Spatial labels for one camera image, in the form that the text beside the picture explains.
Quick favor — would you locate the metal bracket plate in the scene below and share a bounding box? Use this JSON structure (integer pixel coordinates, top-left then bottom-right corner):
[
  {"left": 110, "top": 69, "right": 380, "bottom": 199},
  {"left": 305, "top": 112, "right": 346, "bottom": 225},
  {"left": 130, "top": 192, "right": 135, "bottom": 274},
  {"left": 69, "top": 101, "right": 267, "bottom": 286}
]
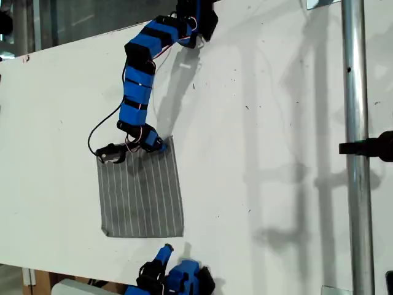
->
[{"left": 306, "top": 0, "right": 340, "bottom": 10}]

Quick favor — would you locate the black post clamp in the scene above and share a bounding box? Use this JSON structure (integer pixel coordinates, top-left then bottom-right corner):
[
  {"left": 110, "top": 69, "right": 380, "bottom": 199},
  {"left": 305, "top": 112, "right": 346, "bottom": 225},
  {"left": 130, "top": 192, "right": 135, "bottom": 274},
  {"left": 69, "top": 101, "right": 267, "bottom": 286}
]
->
[{"left": 338, "top": 130, "right": 393, "bottom": 164}]

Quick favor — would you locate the round black object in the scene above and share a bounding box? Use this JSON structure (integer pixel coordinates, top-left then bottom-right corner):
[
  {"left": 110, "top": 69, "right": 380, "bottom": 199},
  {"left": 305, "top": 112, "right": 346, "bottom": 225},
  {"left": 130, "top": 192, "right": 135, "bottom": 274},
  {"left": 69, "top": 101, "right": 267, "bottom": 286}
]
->
[{"left": 0, "top": 10, "right": 14, "bottom": 36}]

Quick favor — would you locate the grey white-striped towel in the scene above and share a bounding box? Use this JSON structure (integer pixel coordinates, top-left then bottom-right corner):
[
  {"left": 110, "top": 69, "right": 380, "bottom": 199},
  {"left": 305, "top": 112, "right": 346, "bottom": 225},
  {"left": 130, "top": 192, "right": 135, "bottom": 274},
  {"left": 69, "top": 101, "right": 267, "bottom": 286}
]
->
[{"left": 97, "top": 135, "right": 185, "bottom": 238}]

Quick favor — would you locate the wooden table leg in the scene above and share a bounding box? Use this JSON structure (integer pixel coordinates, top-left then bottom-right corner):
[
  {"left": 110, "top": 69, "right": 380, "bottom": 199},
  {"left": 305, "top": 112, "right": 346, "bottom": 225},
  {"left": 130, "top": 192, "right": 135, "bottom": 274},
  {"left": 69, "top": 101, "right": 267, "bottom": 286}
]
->
[{"left": 21, "top": 266, "right": 60, "bottom": 295}]

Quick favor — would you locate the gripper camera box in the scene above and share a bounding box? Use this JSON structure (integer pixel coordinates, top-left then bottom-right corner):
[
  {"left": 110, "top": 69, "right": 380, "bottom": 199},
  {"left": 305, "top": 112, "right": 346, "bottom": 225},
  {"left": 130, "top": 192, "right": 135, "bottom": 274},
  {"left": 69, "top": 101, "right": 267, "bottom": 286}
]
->
[{"left": 95, "top": 142, "right": 127, "bottom": 165}]

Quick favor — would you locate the steel post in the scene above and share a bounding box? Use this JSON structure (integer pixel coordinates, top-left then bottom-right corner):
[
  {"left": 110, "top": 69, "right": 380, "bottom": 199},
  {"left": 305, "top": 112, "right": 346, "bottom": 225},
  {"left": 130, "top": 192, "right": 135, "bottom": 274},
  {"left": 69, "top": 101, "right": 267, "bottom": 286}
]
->
[{"left": 340, "top": 0, "right": 377, "bottom": 295}]

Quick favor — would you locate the white box under table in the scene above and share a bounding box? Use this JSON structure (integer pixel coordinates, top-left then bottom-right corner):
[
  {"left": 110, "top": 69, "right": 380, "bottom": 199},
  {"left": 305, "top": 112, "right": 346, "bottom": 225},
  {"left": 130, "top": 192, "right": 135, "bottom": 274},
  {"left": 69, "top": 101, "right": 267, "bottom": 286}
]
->
[{"left": 51, "top": 277, "right": 123, "bottom": 295}]

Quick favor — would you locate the camera black cable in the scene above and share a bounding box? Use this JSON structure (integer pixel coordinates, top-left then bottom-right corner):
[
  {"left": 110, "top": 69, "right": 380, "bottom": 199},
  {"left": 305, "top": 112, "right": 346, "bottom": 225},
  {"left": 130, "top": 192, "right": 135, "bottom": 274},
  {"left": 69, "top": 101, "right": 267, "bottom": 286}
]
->
[{"left": 87, "top": 60, "right": 130, "bottom": 155}]

